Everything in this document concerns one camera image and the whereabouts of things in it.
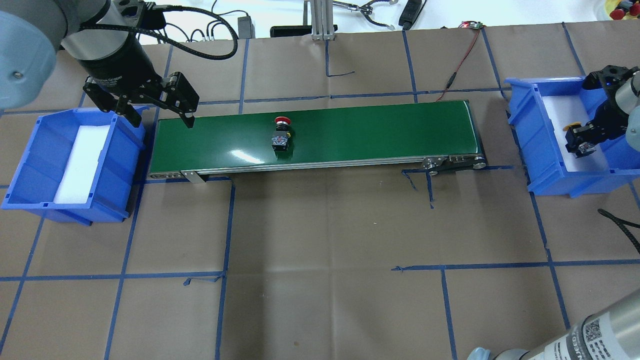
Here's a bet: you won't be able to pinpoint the red push button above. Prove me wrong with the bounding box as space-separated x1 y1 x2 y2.
271 116 291 152

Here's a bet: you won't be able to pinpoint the white foam pad right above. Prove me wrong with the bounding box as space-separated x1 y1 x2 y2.
542 95 609 173

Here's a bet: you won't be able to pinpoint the blue plastic bin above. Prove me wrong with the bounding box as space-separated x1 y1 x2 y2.
1 108 146 226
506 77 640 198

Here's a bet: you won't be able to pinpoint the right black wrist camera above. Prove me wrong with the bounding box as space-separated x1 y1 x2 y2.
582 64 640 91

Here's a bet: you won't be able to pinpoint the yellow tray of buttons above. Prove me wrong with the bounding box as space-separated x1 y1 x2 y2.
603 0 640 21

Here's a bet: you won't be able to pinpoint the black braided cable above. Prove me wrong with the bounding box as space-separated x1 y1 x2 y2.
598 208 640 253

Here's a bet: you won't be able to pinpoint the black power adapter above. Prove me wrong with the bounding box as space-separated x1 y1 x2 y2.
237 15 256 39

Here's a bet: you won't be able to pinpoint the yellow push button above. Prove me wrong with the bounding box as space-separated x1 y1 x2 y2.
562 121 595 158

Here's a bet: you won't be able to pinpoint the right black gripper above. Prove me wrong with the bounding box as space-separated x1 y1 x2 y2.
564 100 629 158

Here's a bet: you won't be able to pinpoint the right blue plastic bin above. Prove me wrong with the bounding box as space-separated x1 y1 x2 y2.
506 77 640 198

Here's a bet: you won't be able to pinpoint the left blue plastic bin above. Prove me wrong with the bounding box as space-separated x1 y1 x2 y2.
1 108 146 226

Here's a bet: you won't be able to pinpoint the small red circuit board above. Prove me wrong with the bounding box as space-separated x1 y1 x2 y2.
458 20 485 31

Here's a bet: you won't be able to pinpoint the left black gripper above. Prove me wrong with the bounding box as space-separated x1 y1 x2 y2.
82 39 200 129

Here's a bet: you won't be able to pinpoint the green conveyor belt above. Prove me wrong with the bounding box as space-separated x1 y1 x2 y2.
148 100 489 183

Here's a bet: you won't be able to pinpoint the aluminium frame post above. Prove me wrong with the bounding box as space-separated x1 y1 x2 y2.
302 0 336 41

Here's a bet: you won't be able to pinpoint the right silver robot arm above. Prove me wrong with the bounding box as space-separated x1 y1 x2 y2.
563 65 640 158

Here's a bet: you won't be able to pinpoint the red and black wires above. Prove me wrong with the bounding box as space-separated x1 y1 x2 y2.
435 27 483 103

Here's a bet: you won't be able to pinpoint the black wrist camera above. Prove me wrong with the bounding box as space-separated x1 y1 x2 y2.
112 0 167 31
582 64 640 91

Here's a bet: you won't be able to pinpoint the white foam pad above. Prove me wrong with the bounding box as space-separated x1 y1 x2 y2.
542 95 609 173
54 125 110 204

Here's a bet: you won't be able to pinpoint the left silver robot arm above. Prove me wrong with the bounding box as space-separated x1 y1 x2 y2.
0 0 199 128

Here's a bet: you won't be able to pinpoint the white foam pad left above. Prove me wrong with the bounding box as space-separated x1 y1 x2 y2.
54 125 110 204

